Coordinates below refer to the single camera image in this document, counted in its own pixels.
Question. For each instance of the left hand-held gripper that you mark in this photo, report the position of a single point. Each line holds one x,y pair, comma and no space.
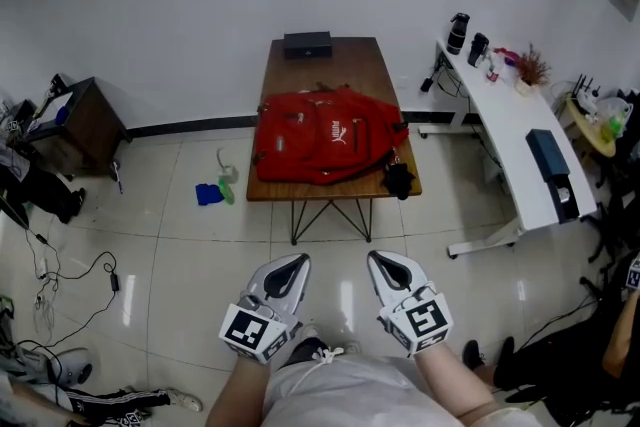
250,330

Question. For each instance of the dried brown plant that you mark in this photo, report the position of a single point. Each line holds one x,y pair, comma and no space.
534,65

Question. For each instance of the dark grey tumbler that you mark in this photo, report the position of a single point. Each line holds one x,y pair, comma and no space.
458,35

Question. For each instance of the grey round device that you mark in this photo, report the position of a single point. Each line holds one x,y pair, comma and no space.
72,367

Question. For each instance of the curved white desk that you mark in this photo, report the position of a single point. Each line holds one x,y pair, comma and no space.
515,130

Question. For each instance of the round yellow table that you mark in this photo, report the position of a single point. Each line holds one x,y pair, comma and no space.
592,135

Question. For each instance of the brown side cabinet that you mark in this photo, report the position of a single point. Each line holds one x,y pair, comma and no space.
87,125

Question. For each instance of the red backpack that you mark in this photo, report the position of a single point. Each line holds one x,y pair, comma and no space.
310,150

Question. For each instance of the black rectangular box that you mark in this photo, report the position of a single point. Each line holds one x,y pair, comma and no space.
308,45

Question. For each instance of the dark teal box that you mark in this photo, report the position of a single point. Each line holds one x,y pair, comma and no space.
547,152

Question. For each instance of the person's left forearm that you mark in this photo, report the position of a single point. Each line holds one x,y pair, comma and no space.
240,390

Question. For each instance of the brown wooden table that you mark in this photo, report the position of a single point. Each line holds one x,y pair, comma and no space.
350,70

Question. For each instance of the person's black trousers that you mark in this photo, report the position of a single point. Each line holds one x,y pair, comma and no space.
307,350

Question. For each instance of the open black box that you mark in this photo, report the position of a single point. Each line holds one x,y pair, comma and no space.
564,197

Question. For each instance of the small black pouch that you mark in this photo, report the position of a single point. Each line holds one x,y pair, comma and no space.
398,180

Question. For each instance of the green plastic item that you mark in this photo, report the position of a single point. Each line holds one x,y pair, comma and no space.
227,192

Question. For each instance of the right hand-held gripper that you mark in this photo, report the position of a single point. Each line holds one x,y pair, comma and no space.
422,322

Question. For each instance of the black travel mug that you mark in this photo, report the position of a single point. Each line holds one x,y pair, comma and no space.
478,50

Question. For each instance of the black office chair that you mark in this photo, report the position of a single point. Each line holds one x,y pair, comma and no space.
612,225

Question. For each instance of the blue cloth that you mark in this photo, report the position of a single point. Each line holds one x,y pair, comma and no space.
209,195

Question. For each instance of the black router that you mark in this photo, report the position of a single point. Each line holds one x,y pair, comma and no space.
585,92

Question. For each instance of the black plug adapter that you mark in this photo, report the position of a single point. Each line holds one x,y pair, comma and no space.
426,85

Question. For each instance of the pen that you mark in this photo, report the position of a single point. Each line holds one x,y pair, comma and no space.
118,177

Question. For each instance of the person's white shirt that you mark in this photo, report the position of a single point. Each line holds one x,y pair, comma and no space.
350,395

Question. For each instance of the person's right forearm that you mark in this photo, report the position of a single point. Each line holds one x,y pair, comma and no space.
450,380

